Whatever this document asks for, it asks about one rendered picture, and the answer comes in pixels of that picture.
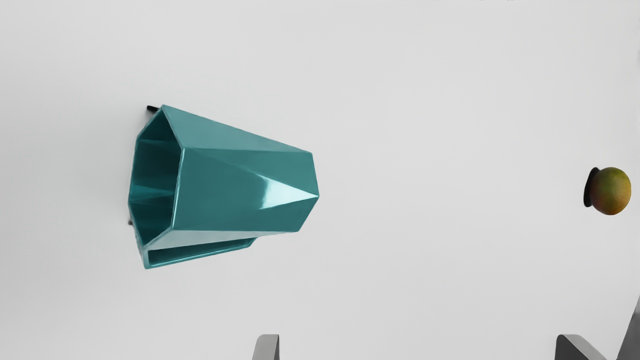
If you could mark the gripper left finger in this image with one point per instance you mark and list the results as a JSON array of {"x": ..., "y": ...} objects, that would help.
[{"x": 266, "y": 349}]

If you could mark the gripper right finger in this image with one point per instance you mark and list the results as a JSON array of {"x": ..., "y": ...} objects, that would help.
[{"x": 575, "y": 350}]

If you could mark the teal faceted mug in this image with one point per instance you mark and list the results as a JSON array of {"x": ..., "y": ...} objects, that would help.
[{"x": 235, "y": 190}]

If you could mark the green-orange mango fruit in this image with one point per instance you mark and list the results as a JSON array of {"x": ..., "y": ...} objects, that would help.
[{"x": 611, "y": 191}]

